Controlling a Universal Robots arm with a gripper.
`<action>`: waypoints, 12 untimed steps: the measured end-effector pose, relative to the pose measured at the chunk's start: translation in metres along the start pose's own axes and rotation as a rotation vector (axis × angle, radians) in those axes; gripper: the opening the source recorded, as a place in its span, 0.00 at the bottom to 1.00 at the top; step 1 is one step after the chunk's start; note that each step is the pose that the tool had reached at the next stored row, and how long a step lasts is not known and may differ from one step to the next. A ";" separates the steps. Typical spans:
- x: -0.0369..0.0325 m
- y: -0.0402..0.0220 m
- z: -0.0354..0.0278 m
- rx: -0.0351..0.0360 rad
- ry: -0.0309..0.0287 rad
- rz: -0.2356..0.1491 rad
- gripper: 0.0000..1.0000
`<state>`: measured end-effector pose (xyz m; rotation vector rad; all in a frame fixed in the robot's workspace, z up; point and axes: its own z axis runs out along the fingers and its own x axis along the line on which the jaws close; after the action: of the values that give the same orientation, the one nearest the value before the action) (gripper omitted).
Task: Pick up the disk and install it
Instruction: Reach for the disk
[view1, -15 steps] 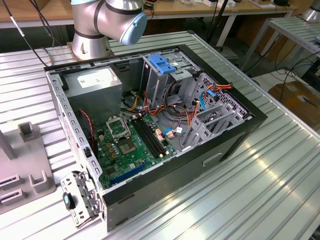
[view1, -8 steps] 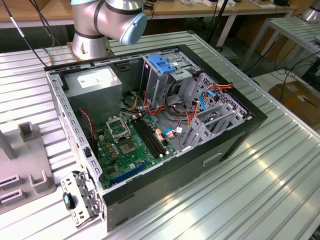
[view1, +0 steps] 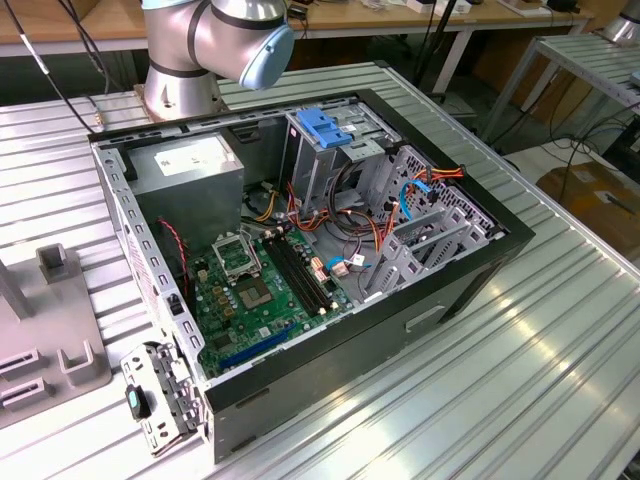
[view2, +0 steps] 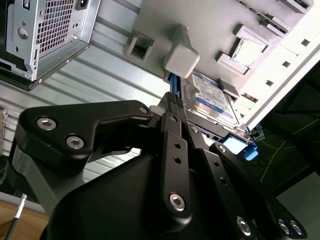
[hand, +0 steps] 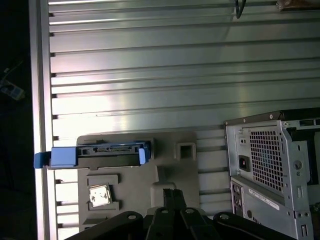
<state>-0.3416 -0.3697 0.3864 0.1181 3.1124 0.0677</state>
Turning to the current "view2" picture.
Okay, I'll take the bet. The hard disk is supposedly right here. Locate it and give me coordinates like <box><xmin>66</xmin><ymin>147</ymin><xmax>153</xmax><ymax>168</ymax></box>
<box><xmin>163</xmin><ymin>72</ymin><xmax>260</xmax><ymax>162</ymax></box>

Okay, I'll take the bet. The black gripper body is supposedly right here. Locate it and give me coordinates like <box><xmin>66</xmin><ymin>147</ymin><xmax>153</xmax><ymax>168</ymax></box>
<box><xmin>41</xmin><ymin>152</ymin><xmax>233</xmax><ymax>240</ymax></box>

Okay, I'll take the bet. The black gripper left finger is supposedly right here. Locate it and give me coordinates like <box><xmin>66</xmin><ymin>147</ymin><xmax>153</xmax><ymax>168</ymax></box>
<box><xmin>11</xmin><ymin>92</ymin><xmax>194</xmax><ymax>221</ymax></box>

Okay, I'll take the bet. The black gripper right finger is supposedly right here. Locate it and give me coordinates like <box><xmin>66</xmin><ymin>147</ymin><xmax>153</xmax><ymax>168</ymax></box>
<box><xmin>176</xmin><ymin>96</ymin><xmax>313</xmax><ymax>240</ymax></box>

